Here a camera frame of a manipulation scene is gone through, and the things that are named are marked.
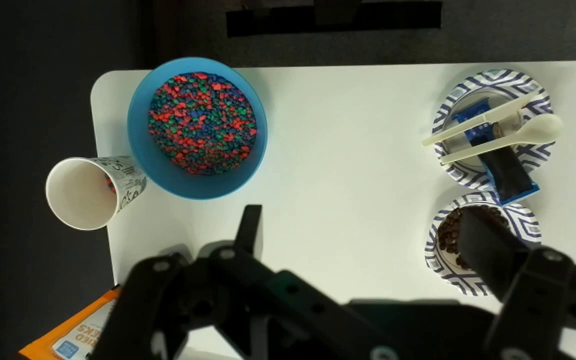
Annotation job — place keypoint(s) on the white patterned paper cup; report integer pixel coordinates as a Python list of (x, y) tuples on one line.
[(88, 192)]

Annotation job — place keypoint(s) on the white plastic knife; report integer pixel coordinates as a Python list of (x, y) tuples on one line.
[(497, 115)]

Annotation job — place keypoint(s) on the black object in blue wrapper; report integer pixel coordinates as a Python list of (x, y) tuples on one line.
[(502, 167)]

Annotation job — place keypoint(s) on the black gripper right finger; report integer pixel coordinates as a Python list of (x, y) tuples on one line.
[(537, 287)]

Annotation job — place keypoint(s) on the blue patterned bowl, brown pieces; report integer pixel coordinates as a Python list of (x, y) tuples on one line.
[(479, 245)]

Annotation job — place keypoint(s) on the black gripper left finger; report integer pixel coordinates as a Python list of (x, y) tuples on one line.
[(262, 314)]

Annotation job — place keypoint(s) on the white plastic spoon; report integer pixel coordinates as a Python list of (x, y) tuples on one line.
[(538, 131)]

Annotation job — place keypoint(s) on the orange box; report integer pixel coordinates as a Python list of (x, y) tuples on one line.
[(76, 337)]

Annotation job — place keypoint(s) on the blue bowl of colourful beads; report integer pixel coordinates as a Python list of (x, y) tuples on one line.
[(196, 128)]

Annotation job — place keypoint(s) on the blue patterned plate with cutlery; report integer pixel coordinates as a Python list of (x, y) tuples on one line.
[(479, 92)]

